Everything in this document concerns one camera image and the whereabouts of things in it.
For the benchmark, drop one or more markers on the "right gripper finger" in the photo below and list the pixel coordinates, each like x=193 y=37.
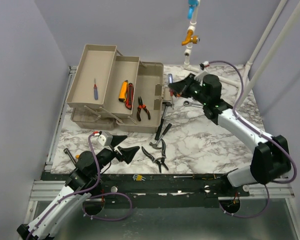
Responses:
x=190 y=79
x=178 y=89

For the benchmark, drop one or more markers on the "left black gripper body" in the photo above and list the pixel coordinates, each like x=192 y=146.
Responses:
x=105 y=156

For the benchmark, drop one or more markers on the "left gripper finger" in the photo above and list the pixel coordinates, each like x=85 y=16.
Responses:
x=127 y=154
x=117 y=139

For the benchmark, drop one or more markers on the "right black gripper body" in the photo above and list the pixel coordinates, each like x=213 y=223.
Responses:
x=193 y=90

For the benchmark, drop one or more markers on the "red black utility knife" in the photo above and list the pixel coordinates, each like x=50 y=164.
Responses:
x=129 y=96

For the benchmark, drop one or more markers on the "black handled claw hammer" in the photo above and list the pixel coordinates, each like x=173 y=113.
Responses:
x=159 y=129

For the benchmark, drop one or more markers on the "small blue clear screwdriver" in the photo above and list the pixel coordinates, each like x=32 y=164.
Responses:
x=95 y=90

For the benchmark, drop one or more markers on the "taupe plastic tool box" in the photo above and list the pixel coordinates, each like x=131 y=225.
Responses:
x=111 y=68

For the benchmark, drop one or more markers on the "orange black utility knife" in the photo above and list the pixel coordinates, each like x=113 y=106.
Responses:
x=123 y=91

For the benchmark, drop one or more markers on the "yellow black screwdriver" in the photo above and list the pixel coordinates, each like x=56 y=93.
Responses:
x=164 y=132

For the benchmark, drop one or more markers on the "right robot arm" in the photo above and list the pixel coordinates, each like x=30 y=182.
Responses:
x=269 y=159

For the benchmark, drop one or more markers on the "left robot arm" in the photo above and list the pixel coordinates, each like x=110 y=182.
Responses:
x=83 y=183

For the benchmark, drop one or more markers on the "chrome ratchet wrench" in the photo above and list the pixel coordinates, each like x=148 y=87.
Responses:
x=192 y=104

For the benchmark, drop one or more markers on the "yellow hex key set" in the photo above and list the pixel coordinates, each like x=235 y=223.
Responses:
x=138 y=177

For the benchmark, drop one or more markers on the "orange brass faucet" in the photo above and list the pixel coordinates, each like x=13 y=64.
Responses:
x=190 y=38

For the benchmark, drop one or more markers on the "long black screwdriver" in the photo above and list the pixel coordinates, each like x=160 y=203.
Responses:
x=206 y=176

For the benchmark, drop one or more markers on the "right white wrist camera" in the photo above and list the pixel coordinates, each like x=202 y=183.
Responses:
x=199 y=76

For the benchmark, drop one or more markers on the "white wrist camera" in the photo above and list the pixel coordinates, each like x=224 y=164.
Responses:
x=105 y=138
x=199 y=76

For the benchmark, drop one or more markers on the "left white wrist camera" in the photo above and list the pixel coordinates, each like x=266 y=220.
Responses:
x=105 y=138

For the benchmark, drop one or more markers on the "white pvc pipe frame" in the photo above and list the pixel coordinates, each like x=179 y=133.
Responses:
x=234 y=30

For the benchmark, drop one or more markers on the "black metal l bracket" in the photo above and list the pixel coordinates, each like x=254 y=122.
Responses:
x=67 y=152

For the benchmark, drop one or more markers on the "black mounting rail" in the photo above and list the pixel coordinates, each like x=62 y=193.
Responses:
x=164 y=191

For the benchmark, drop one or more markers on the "aluminium extrusion frame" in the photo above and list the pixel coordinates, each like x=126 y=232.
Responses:
x=46 y=176

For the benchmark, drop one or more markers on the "blue valve handle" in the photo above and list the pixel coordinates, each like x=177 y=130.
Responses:
x=192 y=5

